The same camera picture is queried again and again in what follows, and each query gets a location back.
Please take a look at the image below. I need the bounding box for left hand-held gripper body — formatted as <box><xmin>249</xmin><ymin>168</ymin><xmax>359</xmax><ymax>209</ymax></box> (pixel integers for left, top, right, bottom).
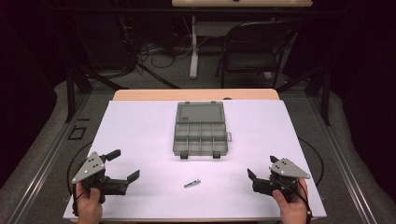
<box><xmin>71</xmin><ymin>151</ymin><xmax>129</xmax><ymax>204</ymax></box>

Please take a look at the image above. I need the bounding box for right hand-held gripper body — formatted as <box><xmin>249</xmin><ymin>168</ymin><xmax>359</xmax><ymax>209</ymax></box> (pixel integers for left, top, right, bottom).
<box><xmin>252</xmin><ymin>157</ymin><xmax>311</xmax><ymax>203</ymax></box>

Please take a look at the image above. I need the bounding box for small metal screw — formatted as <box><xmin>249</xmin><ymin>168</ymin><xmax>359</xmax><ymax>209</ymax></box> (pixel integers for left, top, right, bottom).
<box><xmin>183</xmin><ymin>178</ymin><xmax>202</xmax><ymax>189</ymax></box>

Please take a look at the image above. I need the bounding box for grey plastic compartment box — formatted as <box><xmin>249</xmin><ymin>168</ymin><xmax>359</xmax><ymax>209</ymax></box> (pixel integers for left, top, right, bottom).
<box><xmin>172</xmin><ymin>100</ymin><xmax>233</xmax><ymax>161</ymax></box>

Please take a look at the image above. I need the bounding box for person's left hand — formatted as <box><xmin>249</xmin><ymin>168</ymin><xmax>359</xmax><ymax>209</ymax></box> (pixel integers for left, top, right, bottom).
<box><xmin>75</xmin><ymin>182</ymin><xmax>104</xmax><ymax>224</ymax></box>

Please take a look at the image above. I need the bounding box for person's right hand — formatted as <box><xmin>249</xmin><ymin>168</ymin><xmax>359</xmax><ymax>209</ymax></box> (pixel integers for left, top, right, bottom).
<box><xmin>272</xmin><ymin>178</ymin><xmax>309</xmax><ymax>224</ymax></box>

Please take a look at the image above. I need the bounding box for white table board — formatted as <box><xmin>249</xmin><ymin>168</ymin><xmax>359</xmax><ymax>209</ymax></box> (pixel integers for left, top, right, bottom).
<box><xmin>63</xmin><ymin>99</ymin><xmax>327</xmax><ymax>220</ymax></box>

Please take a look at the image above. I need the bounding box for black metal stand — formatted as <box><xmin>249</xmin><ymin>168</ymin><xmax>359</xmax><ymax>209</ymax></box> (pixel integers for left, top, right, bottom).
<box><xmin>64</xmin><ymin>60</ymin><xmax>129</xmax><ymax>124</ymax></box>
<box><xmin>275</xmin><ymin>63</ymin><xmax>332</xmax><ymax>127</ymax></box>

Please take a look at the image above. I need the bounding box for black folding chair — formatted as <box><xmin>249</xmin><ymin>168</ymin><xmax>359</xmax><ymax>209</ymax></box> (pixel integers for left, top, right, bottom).
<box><xmin>215</xmin><ymin>21</ymin><xmax>297</xmax><ymax>90</ymax></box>

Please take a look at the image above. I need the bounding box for white table leg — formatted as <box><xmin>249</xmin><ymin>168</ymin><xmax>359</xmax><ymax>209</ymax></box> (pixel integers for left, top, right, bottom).
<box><xmin>189</xmin><ymin>15</ymin><xmax>200</xmax><ymax>79</ymax></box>

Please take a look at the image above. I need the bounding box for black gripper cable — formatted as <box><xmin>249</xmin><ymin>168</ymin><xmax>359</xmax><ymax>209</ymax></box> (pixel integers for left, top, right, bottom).
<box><xmin>66</xmin><ymin>141</ymin><xmax>94</xmax><ymax>217</ymax></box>
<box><xmin>296</xmin><ymin>137</ymin><xmax>325</xmax><ymax>220</ymax></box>

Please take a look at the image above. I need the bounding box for aluminium floor rail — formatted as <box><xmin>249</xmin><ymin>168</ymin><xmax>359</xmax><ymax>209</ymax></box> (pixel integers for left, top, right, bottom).
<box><xmin>307</xmin><ymin>92</ymin><xmax>379</xmax><ymax>224</ymax></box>
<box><xmin>6</xmin><ymin>92</ymin><xmax>92</xmax><ymax>224</ymax></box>

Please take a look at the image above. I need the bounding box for bundle of floor cables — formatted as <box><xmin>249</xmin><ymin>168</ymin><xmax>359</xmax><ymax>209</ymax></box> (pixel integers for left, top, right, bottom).
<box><xmin>134</xmin><ymin>38</ymin><xmax>194</xmax><ymax>70</ymax></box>

